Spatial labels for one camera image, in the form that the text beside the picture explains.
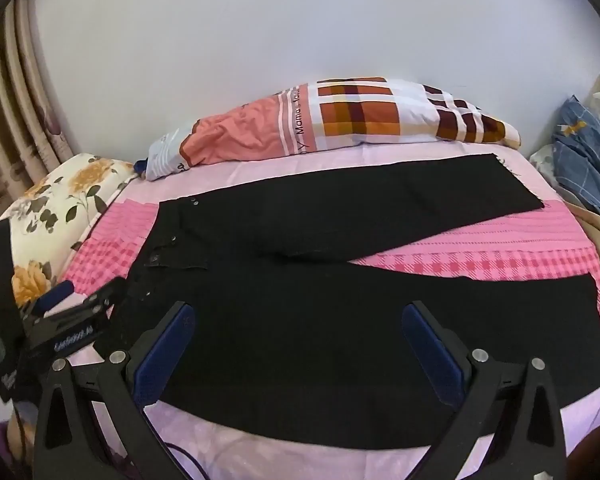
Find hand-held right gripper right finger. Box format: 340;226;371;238
401;301;568;480

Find pink checked blanket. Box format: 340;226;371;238
60;199;600;313

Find black pants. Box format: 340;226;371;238
92;154;600;451

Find light pink bed sheet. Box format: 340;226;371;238
65;140;600;480

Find blue plaid cloth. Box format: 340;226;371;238
552;95;600;231

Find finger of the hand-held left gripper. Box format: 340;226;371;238
82;276;127;308
30;281;76;317

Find floral yellow pillow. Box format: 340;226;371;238
0;154;136;306

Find beige patterned curtain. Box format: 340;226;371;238
0;0;76;226

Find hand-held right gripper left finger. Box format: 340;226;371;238
32;301;196;480

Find purple clothing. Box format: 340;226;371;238
0;420;36;480

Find orange plaid duvet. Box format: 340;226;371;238
145;77;522;182

